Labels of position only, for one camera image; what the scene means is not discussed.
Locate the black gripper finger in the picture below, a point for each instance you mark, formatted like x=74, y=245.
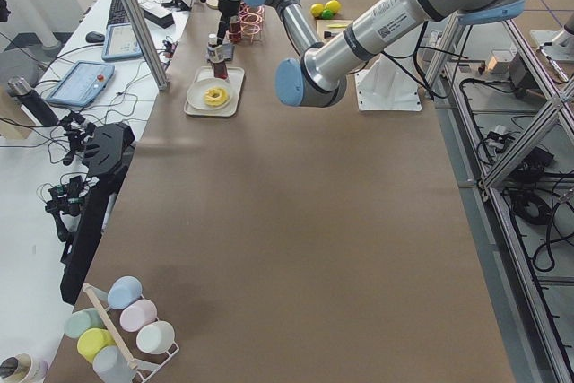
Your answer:
x=223, y=27

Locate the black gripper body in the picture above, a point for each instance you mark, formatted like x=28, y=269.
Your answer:
x=224, y=10

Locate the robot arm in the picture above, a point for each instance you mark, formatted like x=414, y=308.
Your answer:
x=318, y=78

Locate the tea bottle in rack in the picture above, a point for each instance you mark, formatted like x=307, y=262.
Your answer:
x=234, y=30

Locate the cream serving tray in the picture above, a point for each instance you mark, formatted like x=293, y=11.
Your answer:
x=236, y=78

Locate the glazed donut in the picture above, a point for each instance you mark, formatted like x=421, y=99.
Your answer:
x=216, y=96

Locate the white round plate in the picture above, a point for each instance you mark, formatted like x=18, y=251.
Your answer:
x=195, y=93

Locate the yellow lemon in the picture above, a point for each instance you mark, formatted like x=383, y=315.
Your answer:
x=316, y=10
x=334, y=6

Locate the wooden cutting board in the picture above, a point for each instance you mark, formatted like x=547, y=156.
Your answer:
x=327, y=29

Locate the green lime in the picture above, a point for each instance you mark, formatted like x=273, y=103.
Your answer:
x=327, y=14

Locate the blue teach pendant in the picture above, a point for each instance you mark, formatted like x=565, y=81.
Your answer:
x=120, y=43
x=82, y=84

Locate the black keyboard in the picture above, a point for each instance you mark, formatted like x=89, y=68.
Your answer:
x=117, y=14

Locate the yellow plastic knife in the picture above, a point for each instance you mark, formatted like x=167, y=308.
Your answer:
x=337, y=26

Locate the black computer mouse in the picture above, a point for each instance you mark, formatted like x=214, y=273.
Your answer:
x=94, y=37

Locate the black thermos bottle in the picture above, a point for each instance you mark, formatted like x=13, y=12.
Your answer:
x=29, y=98

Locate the pink cup on rack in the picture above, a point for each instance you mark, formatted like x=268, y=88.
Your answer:
x=137, y=315

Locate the white cup on rack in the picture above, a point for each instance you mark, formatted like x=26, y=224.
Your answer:
x=156, y=337

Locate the green cup on rack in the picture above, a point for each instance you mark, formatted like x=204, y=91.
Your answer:
x=81, y=321

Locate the yellow cup on rack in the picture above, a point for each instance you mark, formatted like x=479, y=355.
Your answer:
x=92, y=341

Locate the white cup rack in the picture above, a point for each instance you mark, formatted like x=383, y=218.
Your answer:
x=145, y=365

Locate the pale blue cup on rack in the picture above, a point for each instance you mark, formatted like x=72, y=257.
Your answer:
x=111, y=367

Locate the tape roll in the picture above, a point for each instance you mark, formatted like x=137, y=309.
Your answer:
x=23, y=368

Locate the copper wire bottle rack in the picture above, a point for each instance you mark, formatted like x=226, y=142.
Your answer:
x=252, y=20

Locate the aluminium frame post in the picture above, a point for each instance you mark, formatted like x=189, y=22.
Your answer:
x=144, y=39

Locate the black bracket stand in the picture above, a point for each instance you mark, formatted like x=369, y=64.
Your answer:
x=107, y=155

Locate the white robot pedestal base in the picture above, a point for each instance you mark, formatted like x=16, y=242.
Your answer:
x=385, y=87

